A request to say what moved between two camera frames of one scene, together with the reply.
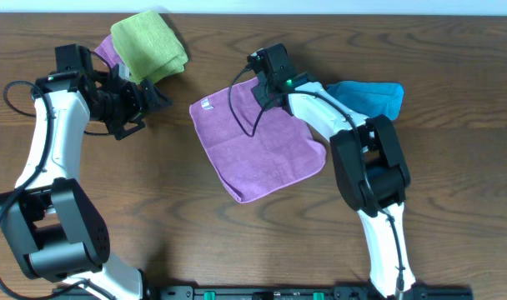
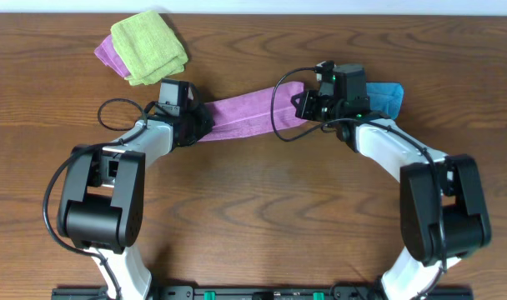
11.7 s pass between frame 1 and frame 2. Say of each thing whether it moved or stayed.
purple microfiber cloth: moved
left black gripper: moved
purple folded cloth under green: stayed
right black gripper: moved
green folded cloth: stayed
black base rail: stayed
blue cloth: stayed
